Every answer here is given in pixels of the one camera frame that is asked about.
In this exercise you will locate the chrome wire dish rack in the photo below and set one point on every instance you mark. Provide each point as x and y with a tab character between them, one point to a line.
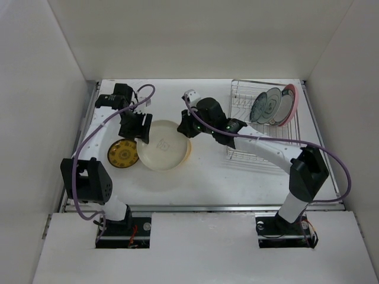
242	95

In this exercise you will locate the white plate green rim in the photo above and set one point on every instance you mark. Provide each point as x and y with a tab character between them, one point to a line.
271	105

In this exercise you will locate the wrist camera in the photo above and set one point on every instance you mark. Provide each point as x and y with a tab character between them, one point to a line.
191	97
142	105

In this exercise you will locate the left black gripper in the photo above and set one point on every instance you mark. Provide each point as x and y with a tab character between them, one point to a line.
141	131

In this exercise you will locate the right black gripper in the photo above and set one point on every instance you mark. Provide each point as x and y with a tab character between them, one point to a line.
185	126

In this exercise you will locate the blue floral plate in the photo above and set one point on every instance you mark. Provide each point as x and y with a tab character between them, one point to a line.
258	107

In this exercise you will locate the white plate dark lettered rim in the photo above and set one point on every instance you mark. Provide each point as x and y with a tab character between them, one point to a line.
285	108

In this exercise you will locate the pink plate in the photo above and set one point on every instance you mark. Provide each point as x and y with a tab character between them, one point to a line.
294	109

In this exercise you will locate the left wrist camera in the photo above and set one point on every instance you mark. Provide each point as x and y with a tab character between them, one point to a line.
142	105

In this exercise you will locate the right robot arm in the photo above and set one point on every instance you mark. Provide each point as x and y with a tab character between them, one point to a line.
302	161

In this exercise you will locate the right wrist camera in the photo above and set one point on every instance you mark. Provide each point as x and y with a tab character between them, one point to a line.
191	97

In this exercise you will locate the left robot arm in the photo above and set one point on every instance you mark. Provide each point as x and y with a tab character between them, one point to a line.
85	177

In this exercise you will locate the cream white bear plate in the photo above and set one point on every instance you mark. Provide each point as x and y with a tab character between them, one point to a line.
159	154

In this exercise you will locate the tan yellow plate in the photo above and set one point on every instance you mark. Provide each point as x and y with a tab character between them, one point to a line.
182	150

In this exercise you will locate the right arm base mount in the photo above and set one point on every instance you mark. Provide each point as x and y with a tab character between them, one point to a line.
275	233

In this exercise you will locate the yellow brown patterned plate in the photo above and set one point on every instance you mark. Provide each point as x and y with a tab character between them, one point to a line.
123	154

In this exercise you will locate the aluminium front rail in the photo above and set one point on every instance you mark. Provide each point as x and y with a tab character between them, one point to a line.
227	208

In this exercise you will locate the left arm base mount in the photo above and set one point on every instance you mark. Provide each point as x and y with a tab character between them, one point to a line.
119	235

